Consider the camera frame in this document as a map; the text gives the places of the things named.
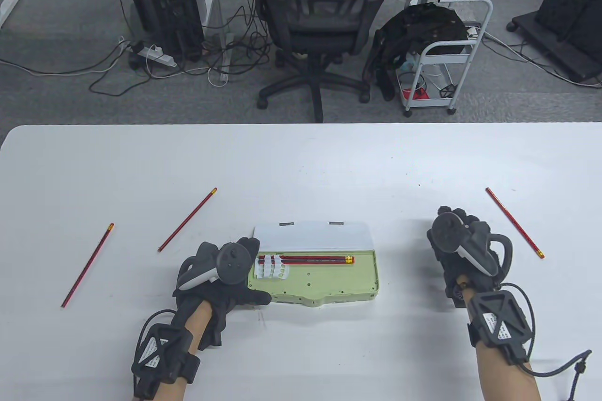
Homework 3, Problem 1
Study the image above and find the red pencil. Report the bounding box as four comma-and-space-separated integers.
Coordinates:
486, 187, 545, 259
158, 188, 218, 253
258, 259, 356, 265
61, 223, 115, 309
258, 256, 356, 261

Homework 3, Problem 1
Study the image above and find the person's right hand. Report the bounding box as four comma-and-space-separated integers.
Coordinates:
427, 207, 500, 309

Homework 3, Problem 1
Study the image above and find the black backpack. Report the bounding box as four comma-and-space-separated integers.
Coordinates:
364, 3, 469, 102

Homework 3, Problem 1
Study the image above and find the black wheeled stand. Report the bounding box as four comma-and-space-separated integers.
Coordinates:
507, 0, 602, 84

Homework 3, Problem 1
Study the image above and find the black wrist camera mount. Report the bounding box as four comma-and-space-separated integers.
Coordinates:
467, 291, 536, 365
131, 323, 200, 399

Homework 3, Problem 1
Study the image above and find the white table foot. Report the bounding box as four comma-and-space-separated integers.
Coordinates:
0, 0, 21, 29

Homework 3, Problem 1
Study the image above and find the person's left forearm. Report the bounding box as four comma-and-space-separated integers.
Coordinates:
134, 301, 212, 401

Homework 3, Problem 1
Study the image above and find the black mesh office chair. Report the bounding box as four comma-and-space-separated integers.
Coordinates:
251, 0, 391, 123

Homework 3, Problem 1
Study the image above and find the grey motion controller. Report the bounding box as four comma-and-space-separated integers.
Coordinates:
176, 240, 253, 292
431, 213, 514, 285

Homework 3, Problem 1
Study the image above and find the person's right forearm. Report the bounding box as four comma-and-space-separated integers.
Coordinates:
459, 281, 542, 401

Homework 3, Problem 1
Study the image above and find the person's left hand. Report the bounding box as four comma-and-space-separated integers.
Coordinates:
173, 236, 272, 350

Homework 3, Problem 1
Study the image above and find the white power strip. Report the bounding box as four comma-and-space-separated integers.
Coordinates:
129, 41, 179, 69

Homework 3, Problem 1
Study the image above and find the green panda pencil case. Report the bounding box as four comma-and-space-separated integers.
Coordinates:
247, 220, 380, 307

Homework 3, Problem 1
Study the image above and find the white rolling cart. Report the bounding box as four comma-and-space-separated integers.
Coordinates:
402, 0, 494, 117

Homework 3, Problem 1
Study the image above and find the tangle of floor cables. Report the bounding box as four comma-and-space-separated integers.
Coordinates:
0, 8, 280, 97

